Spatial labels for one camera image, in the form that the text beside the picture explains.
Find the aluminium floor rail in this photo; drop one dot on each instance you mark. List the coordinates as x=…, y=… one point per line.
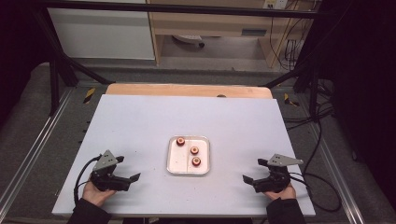
x=37, y=143
x=334, y=174

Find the red round fruit piece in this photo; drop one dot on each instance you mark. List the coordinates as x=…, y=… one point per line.
x=194, y=150
x=196, y=161
x=180, y=141

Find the white chair base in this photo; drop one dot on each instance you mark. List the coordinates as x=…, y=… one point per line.
x=188, y=39

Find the person's left hand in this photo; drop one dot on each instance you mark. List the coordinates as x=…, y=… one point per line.
x=95, y=194

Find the wooden table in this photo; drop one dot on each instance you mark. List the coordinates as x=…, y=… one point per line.
x=186, y=90

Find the square metal tray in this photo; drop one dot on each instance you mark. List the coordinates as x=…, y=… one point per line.
x=179, y=161

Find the person's right hand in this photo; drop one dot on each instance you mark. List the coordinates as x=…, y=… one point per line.
x=281, y=194

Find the dark curtain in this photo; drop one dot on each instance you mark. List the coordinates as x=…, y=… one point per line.
x=364, y=77
x=15, y=46

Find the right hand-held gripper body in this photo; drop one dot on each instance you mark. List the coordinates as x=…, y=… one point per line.
x=275, y=179

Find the white wall socket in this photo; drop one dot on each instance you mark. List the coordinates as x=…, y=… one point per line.
x=275, y=3

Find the yellow black tape strip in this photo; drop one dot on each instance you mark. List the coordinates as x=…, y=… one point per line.
x=89, y=95
x=290, y=100

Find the white cabinet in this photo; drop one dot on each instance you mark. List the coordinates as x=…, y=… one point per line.
x=102, y=34

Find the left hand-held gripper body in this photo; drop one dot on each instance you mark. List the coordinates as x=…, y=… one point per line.
x=106, y=174

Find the light wooden desk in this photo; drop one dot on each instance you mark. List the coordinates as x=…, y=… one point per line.
x=211, y=26

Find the black metal stand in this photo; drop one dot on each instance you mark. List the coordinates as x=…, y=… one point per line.
x=54, y=81
x=313, y=90

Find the black metal crossbar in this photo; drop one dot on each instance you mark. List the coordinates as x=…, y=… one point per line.
x=186, y=9

